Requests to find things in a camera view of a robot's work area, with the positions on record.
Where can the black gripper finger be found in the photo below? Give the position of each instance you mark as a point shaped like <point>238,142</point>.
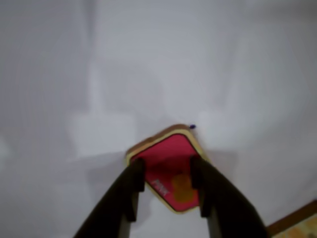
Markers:
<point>111,210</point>
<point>227,213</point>

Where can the wooden shape puzzle board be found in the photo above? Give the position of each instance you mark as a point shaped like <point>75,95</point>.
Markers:
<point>302,228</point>

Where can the pink rectangle piece yellow pin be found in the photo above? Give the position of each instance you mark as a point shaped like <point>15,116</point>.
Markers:
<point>168,153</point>

